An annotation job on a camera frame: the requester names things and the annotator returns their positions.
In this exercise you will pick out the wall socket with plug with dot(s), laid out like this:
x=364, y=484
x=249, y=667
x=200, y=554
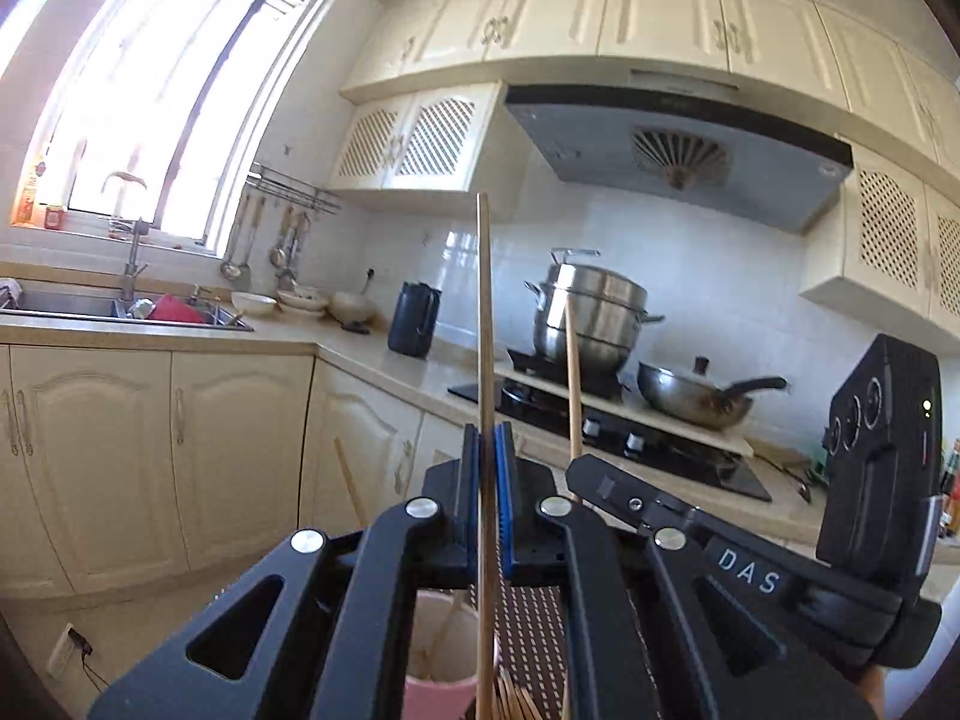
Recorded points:
x=69, y=649

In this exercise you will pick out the cream sink base cabinet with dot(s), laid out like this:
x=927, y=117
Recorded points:
x=112, y=465

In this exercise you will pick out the wall utensil rack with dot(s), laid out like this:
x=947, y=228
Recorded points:
x=292, y=191

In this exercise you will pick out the steel wok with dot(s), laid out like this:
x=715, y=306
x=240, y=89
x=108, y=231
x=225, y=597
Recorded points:
x=690, y=397

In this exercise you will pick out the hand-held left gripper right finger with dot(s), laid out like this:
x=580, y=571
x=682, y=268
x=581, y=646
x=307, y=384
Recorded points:
x=505, y=495

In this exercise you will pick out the condiment bottles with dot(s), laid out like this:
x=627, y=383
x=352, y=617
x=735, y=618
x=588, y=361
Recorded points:
x=951, y=487

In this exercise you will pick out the large lattice door cabinet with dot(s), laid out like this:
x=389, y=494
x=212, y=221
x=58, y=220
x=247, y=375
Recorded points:
x=892, y=240

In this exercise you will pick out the stack of white dishes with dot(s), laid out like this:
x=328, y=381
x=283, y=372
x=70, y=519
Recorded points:
x=304, y=301

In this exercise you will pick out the pile of wooden chopsticks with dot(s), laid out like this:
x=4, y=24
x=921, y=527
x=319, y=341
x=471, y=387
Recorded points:
x=517, y=705

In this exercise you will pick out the brown polka dot tablecloth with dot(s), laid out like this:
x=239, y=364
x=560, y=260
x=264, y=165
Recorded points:
x=532, y=630

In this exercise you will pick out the hanging steel ladle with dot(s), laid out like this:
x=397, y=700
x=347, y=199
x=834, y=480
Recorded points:
x=234, y=262

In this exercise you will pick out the beige bowl with ladle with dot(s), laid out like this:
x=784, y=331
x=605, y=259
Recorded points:
x=352, y=306

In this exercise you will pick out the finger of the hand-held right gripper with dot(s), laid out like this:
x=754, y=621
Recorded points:
x=645, y=499

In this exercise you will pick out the red jar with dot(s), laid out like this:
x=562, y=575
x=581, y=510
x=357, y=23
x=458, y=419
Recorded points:
x=53, y=217

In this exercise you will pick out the small lattice door cabinet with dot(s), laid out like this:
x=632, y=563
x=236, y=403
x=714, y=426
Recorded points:
x=420, y=139

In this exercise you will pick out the cream upper cabinets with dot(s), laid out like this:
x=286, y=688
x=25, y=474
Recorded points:
x=660, y=15

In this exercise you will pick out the steel steamer pot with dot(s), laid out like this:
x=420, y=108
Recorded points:
x=592, y=315

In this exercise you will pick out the hanging steel skimmer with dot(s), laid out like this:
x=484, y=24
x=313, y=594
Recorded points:
x=281, y=251

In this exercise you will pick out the red bowl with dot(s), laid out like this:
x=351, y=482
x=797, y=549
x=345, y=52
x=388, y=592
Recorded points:
x=178, y=310

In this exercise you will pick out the sauce bottle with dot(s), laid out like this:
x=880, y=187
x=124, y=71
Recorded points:
x=28, y=195

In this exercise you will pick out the grey range hood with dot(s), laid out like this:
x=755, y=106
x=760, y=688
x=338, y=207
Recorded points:
x=585, y=135

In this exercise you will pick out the black kettle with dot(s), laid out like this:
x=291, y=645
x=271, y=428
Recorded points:
x=411, y=322

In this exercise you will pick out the black gas stove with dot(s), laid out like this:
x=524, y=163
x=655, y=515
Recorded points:
x=675, y=457

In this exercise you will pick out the cream stove base cabinet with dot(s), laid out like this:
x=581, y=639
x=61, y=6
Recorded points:
x=360, y=420

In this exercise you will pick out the window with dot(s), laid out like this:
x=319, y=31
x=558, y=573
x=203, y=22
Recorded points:
x=150, y=90

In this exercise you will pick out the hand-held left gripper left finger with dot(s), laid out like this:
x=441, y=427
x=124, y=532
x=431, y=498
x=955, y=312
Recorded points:
x=469, y=495

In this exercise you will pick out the white bowl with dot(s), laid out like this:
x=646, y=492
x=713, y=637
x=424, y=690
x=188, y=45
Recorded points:
x=253, y=304

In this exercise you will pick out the pink cup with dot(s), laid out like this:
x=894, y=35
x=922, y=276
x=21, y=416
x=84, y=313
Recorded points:
x=442, y=697

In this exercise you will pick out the steel sink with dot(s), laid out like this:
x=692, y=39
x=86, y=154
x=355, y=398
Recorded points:
x=67, y=305

